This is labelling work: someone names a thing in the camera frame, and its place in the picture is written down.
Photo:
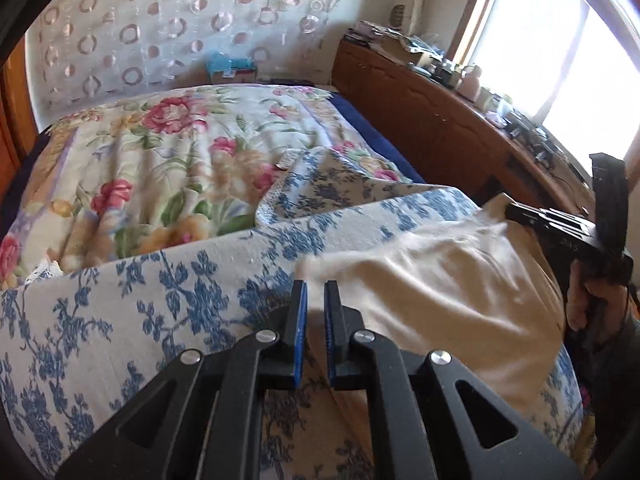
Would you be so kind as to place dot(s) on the clutter of small desk things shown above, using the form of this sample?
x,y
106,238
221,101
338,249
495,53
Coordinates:
x,y
500,105

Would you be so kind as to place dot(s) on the beige printed t-shirt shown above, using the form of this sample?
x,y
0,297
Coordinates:
x,y
440,280

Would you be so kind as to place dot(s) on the wooden slatted wardrobe door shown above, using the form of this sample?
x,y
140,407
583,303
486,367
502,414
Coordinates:
x,y
15,110

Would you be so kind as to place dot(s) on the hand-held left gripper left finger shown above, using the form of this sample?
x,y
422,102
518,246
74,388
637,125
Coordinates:
x,y
300,332

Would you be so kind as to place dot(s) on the person's right hand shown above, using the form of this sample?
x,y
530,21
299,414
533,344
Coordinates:
x,y
577,305

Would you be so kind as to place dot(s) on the person's right forearm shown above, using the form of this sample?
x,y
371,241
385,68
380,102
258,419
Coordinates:
x,y
612,350

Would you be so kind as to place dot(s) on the bright window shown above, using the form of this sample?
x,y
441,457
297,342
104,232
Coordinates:
x,y
565,35

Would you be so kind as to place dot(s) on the long wooden cabinet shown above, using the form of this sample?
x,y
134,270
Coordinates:
x,y
425,120

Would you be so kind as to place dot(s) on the cardboard box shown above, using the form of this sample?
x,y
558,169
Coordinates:
x,y
395,47

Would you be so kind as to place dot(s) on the small white fan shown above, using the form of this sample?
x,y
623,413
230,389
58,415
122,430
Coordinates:
x,y
398,15

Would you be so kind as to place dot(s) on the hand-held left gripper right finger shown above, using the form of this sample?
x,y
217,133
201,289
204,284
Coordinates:
x,y
330,332

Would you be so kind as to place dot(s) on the pink floral quilt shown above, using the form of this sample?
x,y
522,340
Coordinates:
x,y
165,170

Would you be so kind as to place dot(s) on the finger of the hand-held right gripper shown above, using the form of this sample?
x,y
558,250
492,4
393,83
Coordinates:
x,y
527,214

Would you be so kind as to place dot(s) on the teal tissue box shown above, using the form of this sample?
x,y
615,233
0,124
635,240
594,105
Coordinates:
x,y
232,67

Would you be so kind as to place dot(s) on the sheer circle-patterned curtain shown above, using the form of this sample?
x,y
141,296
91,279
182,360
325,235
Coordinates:
x,y
165,25

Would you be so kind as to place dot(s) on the blue floral bed sheet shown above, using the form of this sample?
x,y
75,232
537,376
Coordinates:
x,y
125,310

